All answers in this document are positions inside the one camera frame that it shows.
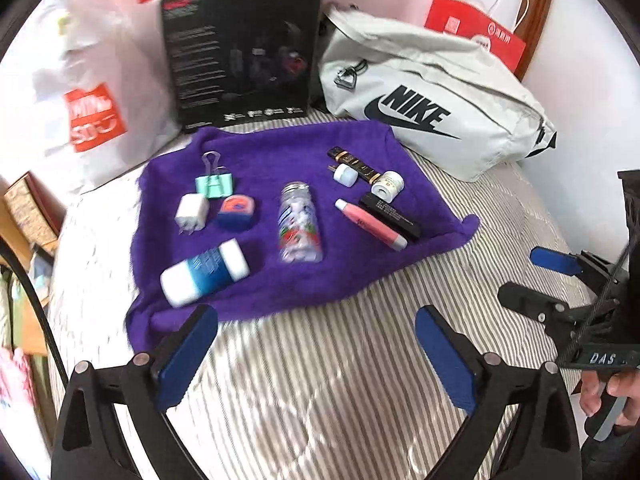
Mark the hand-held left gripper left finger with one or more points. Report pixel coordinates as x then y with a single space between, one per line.
187 355

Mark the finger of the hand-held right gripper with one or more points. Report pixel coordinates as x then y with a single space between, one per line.
530 300
550 259

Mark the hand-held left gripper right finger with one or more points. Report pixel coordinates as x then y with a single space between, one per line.
445 355

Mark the blue and white bottle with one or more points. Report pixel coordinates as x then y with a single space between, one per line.
205 270

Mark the white charger plug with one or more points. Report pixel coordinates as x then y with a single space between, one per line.
190 207

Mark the black lipstick tube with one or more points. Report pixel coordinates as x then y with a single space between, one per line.
392 214

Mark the orange and blue floss case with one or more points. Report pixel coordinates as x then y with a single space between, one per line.
235 210

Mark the pink lip gloss tube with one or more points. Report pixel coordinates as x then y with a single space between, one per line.
367 221

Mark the clear plastic candy bottle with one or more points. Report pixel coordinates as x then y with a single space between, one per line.
300 225

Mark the white jar with green label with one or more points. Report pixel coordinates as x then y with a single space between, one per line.
387 184

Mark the small white jar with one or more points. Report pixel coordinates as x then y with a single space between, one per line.
345 175

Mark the person's right hand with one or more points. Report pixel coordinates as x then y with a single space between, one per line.
592 390

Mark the green binder clip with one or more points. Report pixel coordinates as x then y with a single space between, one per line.
215 185

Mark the pink cloth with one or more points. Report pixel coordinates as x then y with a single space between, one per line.
15 385

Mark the purple towel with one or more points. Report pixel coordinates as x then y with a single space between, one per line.
260 180

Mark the grey waist bag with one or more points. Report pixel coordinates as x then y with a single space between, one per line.
450 85

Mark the patterned small box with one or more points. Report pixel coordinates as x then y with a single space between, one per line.
32 210

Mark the dark gold-labelled perfume bottle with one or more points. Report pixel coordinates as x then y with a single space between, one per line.
350 155

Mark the wooden headboard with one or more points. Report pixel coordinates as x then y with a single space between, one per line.
540 0

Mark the red paper bag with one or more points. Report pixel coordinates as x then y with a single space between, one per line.
450 15

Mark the black printed cardboard box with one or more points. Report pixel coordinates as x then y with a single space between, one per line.
240 60

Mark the white plastic shopping bag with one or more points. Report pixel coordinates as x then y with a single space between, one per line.
100 60

